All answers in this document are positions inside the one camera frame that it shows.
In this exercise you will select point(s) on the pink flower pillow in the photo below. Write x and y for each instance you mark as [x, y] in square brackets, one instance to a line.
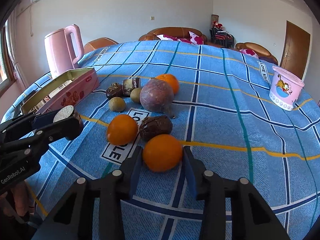
[196, 39]

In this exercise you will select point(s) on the large purple round fruit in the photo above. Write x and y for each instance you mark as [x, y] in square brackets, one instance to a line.
[156, 96]

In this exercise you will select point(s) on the pink metal tin box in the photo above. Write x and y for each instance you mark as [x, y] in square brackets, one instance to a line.
[85, 80]

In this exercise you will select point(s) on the stacked dark chairs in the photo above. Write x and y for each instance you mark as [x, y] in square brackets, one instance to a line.
[220, 36]

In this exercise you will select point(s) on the green kiwi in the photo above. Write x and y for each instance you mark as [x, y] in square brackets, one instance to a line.
[135, 95]
[117, 104]

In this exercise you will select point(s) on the pink flower pillow armchair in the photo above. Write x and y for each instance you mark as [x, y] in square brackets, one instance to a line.
[249, 52]

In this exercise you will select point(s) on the white paper packet in tin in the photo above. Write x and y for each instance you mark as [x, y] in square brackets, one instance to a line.
[45, 94]

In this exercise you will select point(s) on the brown leather long sofa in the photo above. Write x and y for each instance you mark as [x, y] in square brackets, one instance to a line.
[179, 32]

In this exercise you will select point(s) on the blue plaid tablecloth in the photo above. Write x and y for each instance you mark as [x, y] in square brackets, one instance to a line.
[223, 112]

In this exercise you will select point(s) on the window with frame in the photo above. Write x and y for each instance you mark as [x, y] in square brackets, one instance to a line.
[7, 76]

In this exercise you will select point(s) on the pink electric kettle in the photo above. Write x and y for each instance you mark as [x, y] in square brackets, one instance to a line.
[64, 48]

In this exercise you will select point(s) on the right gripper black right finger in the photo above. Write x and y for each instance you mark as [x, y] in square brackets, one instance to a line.
[252, 217]

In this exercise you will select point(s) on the brown wooden door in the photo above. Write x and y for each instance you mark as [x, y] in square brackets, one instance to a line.
[296, 50]

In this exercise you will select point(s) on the dark chocolate pastry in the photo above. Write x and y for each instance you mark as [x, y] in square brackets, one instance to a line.
[114, 90]

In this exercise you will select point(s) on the brown leather armchair right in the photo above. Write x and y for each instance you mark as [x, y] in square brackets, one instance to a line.
[259, 50]

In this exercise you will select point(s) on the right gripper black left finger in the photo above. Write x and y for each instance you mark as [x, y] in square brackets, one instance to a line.
[72, 216]

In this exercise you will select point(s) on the person left hand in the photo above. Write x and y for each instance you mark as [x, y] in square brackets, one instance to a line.
[22, 200]

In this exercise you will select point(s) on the pink cartoon cup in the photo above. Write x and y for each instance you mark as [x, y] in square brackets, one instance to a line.
[285, 88]

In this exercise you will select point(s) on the orange fruit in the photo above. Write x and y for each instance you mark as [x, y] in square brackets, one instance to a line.
[122, 130]
[162, 153]
[171, 80]

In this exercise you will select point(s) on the dark round cake slice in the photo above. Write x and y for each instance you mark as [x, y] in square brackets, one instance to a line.
[66, 112]

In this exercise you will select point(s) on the brown leather chair left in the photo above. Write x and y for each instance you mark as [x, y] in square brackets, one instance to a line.
[98, 43]

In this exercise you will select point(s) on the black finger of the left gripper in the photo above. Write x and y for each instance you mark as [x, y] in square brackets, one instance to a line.
[48, 136]
[23, 124]

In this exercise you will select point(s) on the dark brown wrinkled fruit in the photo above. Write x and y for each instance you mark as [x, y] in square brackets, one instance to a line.
[154, 126]

